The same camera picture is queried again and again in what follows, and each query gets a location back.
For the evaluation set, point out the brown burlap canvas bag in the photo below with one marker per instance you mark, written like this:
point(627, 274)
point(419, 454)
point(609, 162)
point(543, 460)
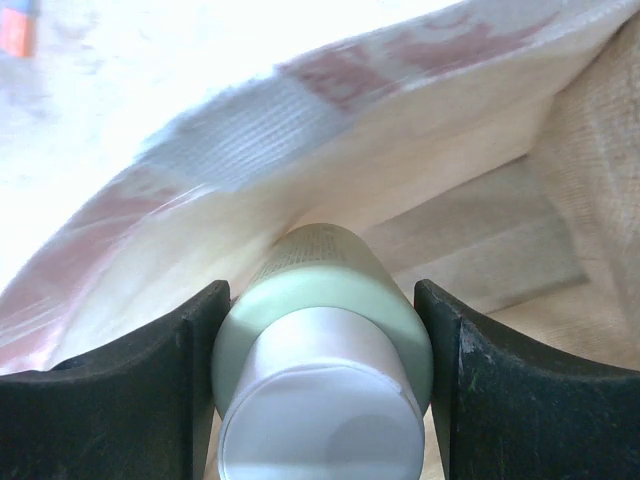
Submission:
point(150, 147)

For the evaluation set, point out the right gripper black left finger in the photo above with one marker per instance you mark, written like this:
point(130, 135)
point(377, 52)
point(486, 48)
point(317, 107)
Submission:
point(140, 407)

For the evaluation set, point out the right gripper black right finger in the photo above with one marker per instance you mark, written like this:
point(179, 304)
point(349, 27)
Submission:
point(506, 406)

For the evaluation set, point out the beige jar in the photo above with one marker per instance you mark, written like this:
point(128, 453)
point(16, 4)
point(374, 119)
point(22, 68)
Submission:
point(322, 369)

